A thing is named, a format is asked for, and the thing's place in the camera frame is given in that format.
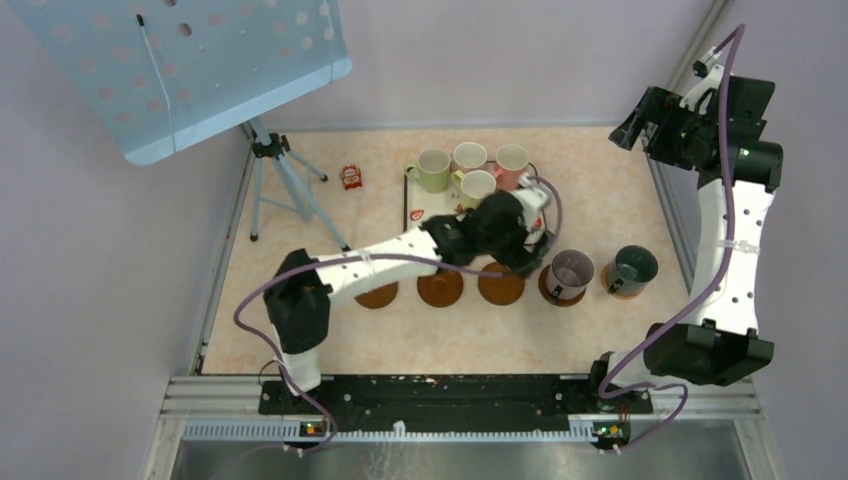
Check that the light green mug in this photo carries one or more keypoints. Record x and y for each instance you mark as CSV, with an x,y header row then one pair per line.
x,y
431,170

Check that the salmon pink mug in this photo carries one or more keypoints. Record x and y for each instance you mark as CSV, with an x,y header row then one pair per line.
x,y
511,161

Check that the white cable duct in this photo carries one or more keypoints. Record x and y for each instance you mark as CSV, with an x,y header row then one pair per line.
x,y
294,431

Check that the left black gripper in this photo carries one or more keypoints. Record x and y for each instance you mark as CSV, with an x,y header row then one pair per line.
x,y
519,259

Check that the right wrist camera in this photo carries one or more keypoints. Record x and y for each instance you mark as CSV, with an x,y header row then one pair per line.
x,y
710,72

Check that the dark green mug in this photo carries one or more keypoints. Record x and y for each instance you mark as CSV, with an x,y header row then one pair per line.
x,y
640,258

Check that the purple mug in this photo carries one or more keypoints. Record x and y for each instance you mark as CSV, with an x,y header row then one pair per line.
x,y
570,273

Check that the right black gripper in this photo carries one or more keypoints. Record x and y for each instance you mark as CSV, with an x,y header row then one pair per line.
x,y
659,107

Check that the blue perforated board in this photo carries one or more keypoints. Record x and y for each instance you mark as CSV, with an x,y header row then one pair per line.
x,y
163,76

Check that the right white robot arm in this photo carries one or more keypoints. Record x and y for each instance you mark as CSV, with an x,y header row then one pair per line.
x,y
715,339

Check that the yellow green mug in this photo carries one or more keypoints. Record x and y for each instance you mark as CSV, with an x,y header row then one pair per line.
x,y
473,187

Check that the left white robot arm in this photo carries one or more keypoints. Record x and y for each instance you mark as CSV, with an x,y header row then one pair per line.
x,y
299,306

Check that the woven rattan coaster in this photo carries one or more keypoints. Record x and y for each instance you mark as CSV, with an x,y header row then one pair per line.
x,y
622,282

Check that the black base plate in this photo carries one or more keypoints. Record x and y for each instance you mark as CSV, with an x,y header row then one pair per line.
x,y
452,403

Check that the strawberry enamel tray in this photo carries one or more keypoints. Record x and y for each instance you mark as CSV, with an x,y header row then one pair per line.
x,y
420,205

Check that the small red toy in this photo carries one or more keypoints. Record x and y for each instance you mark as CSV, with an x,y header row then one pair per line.
x,y
351,177

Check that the pale pink mug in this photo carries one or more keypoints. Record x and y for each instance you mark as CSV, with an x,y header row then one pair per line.
x,y
469,156

